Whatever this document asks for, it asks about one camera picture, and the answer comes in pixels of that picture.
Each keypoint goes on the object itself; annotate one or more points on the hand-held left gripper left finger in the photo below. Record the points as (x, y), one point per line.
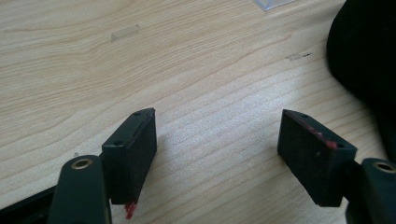
(130, 155)

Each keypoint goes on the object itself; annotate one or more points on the black cloth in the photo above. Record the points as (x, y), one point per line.
(364, 53)

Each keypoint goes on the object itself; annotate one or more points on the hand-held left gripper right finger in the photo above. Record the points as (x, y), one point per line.
(314, 155)

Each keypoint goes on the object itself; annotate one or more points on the clear tape strip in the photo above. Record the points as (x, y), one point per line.
(125, 32)

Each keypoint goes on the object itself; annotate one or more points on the clear plastic box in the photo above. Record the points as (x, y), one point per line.
(271, 3)

